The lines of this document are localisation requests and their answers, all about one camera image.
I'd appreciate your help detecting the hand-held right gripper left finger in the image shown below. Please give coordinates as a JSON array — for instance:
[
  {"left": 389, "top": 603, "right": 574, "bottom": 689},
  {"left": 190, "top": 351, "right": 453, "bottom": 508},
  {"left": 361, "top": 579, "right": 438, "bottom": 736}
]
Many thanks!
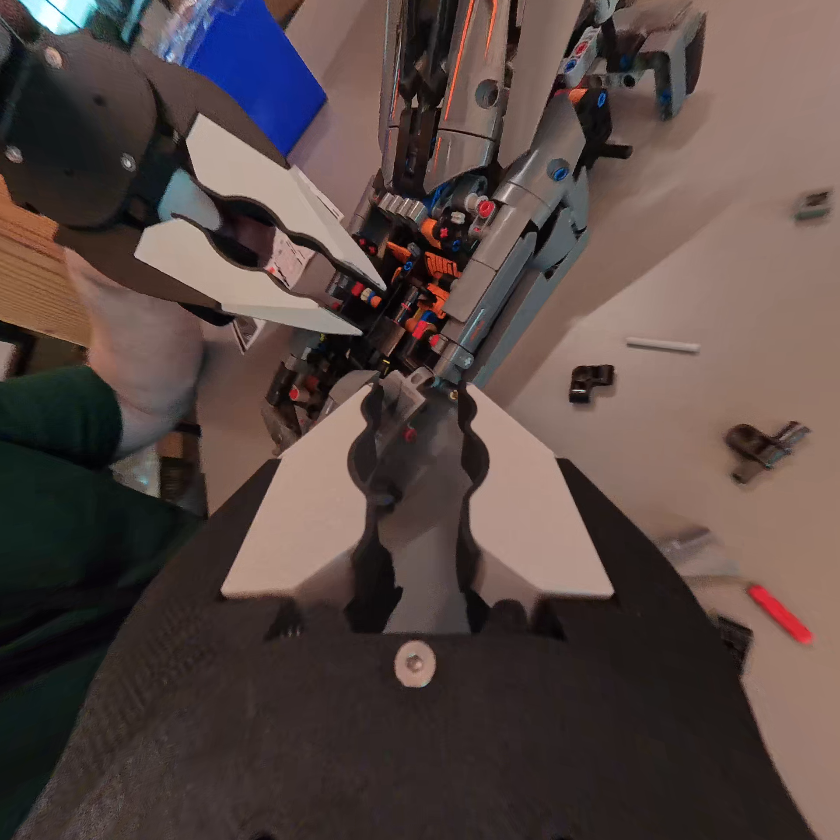
[{"left": 221, "top": 373, "right": 403, "bottom": 632}]

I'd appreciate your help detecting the blue box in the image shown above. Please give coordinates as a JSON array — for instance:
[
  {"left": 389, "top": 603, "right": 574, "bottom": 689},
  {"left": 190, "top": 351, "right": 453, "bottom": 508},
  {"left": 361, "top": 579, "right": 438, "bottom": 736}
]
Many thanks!
[{"left": 182, "top": 0, "right": 328, "bottom": 158}]

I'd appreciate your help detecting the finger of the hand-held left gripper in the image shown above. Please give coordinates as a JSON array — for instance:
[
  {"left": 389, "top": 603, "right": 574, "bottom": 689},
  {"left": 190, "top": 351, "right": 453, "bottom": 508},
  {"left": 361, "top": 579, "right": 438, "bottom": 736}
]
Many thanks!
[
  {"left": 161, "top": 115, "right": 388, "bottom": 293},
  {"left": 134, "top": 218, "right": 366, "bottom": 337}
]

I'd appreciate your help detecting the wooden beam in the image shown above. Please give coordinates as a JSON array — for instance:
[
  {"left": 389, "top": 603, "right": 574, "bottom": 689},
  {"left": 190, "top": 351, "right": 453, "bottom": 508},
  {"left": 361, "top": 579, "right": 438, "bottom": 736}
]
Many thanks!
[{"left": 0, "top": 177, "right": 94, "bottom": 349}]

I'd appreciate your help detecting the printed instruction sheet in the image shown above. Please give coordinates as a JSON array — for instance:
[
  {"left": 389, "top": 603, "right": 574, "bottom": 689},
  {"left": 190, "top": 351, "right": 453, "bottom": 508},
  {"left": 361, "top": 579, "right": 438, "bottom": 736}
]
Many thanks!
[{"left": 231, "top": 315, "right": 268, "bottom": 356}]

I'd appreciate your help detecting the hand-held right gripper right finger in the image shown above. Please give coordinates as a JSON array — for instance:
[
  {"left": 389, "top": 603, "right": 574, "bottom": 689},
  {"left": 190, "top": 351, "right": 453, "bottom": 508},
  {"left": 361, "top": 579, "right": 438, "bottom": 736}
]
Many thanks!
[{"left": 456, "top": 382, "right": 615, "bottom": 632}]

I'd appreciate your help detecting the person's left hand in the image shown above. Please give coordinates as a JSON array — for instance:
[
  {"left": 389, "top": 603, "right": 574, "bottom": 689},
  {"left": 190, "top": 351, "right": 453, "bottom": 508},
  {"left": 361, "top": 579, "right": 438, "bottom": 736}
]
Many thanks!
[{"left": 64, "top": 249, "right": 207, "bottom": 458}]

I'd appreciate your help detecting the person's left forearm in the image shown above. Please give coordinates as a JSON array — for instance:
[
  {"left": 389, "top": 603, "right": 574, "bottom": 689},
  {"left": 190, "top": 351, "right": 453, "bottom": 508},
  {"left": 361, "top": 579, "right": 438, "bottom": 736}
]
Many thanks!
[{"left": 0, "top": 366, "right": 204, "bottom": 828}]

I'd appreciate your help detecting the large grey lego car model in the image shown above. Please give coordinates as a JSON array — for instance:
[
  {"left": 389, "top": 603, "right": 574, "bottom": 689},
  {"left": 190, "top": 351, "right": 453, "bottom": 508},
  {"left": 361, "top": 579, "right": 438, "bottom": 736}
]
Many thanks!
[{"left": 261, "top": 0, "right": 711, "bottom": 455}]

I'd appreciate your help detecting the dark lego piece grey axle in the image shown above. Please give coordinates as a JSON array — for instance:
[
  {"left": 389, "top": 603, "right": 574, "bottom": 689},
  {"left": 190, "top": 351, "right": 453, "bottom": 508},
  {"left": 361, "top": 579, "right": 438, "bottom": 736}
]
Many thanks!
[{"left": 724, "top": 421, "right": 812, "bottom": 486}]

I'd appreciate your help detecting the small green grey lego piece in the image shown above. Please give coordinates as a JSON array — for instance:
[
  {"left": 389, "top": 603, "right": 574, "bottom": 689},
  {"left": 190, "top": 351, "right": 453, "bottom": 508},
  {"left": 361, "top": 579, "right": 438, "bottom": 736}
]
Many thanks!
[{"left": 793, "top": 189, "right": 836, "bottom": 225}]

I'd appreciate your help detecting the grey lego piece red pin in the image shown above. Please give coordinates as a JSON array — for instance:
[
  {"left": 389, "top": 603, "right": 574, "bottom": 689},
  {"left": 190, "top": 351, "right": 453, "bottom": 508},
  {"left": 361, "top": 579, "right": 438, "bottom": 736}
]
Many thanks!
[{"left": 367, "top": 369, "right": 462, "bottom": 514}]

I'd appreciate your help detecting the black lego connector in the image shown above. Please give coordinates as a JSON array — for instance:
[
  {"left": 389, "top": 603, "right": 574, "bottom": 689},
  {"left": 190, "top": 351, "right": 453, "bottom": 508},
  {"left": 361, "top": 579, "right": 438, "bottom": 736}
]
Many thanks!
[{"left": 568, "top": 364, "right": 616, "bottom": 404}]

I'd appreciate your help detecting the grey flat piece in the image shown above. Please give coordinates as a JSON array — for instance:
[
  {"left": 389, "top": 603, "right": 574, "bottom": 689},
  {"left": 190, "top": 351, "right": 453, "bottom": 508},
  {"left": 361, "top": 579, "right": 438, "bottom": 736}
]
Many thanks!
[{"left": 655, "top": 527, "right": 715, "bottom": 560}]

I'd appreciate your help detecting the black lego piece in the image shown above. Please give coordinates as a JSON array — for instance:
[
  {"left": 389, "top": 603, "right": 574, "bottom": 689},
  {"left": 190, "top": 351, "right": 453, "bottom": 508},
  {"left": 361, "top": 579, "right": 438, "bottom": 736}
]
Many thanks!
[{"left": 714, "top": 616, "right": 754, "bottom": 665}]

